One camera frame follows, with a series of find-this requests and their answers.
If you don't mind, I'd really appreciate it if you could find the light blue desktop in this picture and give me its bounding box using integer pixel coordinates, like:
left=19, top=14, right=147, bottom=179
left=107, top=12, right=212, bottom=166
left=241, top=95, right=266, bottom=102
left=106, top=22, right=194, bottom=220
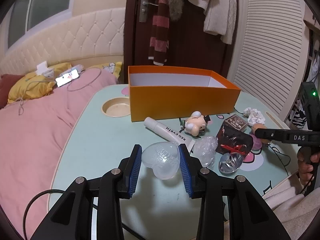
left=47, top=84, right=300, bottom=240

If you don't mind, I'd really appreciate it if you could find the person's right hand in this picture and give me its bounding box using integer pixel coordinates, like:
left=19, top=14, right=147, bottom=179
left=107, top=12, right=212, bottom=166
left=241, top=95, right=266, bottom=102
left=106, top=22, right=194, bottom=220
left=297, top=152, right=320, bottom=195

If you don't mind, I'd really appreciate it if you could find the glass window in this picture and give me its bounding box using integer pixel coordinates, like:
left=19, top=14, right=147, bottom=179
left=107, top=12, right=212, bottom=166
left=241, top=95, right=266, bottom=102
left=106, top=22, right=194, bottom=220
left=7, top=0, right=75, bottom=48

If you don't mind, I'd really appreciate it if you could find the silver door handle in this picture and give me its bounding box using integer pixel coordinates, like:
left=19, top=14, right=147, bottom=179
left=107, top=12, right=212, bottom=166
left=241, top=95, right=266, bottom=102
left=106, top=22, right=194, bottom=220
left=139, top=0, right=159, bottom=23

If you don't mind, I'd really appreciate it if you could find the person's white fleece clothing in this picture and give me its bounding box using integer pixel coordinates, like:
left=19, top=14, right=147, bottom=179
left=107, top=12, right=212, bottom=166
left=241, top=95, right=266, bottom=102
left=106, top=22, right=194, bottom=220
left=262, top=175, right=320, bottom=240

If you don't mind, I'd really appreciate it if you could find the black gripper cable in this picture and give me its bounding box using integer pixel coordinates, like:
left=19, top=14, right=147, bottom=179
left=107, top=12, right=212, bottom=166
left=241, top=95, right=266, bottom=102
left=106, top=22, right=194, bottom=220
left=22, top=189, right=66, bottom=240

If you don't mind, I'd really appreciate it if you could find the brown printed small box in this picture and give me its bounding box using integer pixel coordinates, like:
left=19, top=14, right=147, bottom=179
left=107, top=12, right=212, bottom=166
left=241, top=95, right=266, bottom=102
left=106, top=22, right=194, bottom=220
left=224, top=114, right=249, bottom=132

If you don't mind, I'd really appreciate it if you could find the white knitted sweater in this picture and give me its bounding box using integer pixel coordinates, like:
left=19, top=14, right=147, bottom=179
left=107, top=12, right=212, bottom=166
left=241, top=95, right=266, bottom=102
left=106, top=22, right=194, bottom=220
left=183, top=0, right=237, bottom=45

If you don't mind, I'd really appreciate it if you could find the white tissue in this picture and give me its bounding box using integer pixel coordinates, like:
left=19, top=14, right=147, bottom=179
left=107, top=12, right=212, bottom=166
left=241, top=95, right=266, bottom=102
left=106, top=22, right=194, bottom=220
left=244, top=107, right=265, bottom=125

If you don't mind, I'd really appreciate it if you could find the white power strip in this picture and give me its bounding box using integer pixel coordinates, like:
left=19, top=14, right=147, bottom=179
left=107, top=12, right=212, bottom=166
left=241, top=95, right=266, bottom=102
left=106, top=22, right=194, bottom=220
left=59, top=65, right=84, bottom=77

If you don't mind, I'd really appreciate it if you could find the dark red marbled wallet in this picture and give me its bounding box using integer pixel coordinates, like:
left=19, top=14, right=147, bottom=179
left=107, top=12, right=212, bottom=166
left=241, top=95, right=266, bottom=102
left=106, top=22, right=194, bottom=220
left=215, top=124, right=253, bottom=155

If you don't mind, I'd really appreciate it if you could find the brown plush toy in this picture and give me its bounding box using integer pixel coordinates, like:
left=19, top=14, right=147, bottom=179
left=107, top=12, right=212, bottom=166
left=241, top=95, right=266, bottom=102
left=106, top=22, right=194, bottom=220
left=251, top=123, right=267, bottom=137

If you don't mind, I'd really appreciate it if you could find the white round gadget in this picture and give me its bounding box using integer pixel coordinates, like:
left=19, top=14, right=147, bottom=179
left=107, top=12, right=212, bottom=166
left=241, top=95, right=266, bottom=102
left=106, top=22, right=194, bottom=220
left=42, top=69, right=56, bottom=80

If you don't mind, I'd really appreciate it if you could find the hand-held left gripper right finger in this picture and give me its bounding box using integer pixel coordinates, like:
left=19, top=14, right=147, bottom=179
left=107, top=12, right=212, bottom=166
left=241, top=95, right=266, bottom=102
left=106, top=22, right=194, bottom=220
left=178, top=143, right=292, bottom=240

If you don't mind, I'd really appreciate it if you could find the pink round container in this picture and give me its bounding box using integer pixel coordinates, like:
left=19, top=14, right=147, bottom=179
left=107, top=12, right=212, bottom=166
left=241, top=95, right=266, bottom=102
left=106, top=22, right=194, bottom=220
left=251, top=134, right=263, bottom=152

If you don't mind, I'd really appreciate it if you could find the yellow pillow with cartoon print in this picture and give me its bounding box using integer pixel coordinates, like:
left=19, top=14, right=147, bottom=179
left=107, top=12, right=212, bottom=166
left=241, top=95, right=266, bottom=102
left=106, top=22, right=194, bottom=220
left=87, top=61, right=123, bottom=78

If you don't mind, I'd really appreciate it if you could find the smartphone with lit screen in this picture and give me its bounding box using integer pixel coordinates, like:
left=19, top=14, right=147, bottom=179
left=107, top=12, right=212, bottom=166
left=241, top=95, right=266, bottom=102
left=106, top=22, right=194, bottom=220
left=55, top=69, right=80, bottom=88

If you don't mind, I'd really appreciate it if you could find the black white striped cloth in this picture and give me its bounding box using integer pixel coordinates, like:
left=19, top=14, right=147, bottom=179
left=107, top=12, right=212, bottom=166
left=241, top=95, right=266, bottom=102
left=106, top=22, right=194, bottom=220
left=287, top=100, right=308, bottom=130

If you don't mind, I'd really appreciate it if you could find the small white box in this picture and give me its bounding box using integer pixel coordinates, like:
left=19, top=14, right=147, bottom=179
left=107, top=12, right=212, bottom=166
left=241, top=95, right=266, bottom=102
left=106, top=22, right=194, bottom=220
left=36, top=61, right=49, bottom=73

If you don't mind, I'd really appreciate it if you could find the thin looped cable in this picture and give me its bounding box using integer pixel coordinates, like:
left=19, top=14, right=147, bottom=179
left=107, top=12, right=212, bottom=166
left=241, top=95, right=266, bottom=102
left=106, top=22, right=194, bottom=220
left=67, top=68, right=102, bottom=92

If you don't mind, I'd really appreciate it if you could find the clear bubble plastic bag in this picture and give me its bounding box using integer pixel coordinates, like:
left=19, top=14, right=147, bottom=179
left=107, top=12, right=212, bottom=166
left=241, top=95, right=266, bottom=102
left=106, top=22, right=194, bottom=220
left=192, top=135, right=218, bottom=168

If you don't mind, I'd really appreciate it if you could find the big-eyed doll figure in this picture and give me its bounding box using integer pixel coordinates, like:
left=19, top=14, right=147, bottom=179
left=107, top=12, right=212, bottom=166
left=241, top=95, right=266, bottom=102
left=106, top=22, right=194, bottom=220
left=184, top=111, right=211, bottom=137

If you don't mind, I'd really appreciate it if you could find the clear plastic heart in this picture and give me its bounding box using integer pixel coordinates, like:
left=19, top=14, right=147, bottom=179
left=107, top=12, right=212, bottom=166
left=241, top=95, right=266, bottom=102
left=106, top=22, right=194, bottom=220
left=141, top=141, right=181, bottom=180

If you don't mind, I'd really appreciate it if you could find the pink blanket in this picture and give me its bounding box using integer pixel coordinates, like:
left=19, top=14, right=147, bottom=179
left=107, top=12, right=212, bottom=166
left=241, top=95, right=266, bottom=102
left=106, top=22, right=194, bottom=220
left=0, top=69, right=118, bottom=239

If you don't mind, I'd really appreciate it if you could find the plain yellow pillow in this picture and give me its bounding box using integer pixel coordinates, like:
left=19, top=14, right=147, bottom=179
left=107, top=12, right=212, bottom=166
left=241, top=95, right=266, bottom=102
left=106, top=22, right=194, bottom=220
left=7, top=62, right=73, bottom=104

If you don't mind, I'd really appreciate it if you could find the dark red pillow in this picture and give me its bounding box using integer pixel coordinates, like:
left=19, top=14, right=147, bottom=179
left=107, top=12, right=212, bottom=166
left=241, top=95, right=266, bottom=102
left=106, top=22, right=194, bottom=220
left=0, top=74, right=15, bottom=109

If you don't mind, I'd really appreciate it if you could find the white cosmetic tube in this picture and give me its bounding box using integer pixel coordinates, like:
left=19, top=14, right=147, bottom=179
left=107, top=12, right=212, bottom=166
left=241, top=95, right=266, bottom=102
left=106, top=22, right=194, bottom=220
left=144, top=117, right=194, bottom=153

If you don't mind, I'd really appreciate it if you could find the orange cardboard box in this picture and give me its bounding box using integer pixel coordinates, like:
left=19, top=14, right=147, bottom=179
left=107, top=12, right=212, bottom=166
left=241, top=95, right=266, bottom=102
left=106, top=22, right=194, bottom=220
left=127, top=65, right=242, bottom=122

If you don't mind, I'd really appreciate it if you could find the shiny silver metal cup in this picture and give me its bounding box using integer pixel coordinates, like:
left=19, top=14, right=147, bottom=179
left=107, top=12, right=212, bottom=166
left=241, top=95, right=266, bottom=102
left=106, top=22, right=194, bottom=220
left=219, top=152, right=243, bottom=174

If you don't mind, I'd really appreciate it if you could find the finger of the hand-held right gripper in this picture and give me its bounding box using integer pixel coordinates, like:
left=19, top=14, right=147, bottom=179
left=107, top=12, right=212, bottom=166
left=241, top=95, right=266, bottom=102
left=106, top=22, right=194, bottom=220
left=254, top=128, right=287, bottom=143

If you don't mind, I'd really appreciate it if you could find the white slatted panel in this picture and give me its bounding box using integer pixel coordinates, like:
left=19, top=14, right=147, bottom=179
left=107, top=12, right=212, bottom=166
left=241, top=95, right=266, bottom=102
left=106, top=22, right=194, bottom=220
left=226, top=0, right=309, bottom=124

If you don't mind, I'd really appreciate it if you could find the cream tufted headboard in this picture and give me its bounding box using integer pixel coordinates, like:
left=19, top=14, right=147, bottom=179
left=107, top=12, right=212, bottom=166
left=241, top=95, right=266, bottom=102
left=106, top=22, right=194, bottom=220
left=0, top=7, right=125, bottom=74

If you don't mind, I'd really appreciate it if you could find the grey fur collar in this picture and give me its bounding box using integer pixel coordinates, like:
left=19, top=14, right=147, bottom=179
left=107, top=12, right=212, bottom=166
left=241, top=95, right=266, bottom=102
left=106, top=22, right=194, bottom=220
left=166, top=0, right=186, bottom=22

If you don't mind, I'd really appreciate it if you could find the dark brown wooden door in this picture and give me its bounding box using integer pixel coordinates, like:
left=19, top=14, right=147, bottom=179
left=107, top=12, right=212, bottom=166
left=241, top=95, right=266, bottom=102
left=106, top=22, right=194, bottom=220
left=124, top=0, right=238, bottom=85

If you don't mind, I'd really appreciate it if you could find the red striped scarf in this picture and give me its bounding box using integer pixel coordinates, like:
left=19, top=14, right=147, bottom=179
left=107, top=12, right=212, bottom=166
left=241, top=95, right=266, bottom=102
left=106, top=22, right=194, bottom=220
left=146, top=0, right=170, bottom=66

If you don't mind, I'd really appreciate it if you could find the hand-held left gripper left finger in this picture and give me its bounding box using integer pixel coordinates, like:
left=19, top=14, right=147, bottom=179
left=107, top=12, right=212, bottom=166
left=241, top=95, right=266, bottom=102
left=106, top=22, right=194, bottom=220
left=30, top=144, right=143, bottom=240

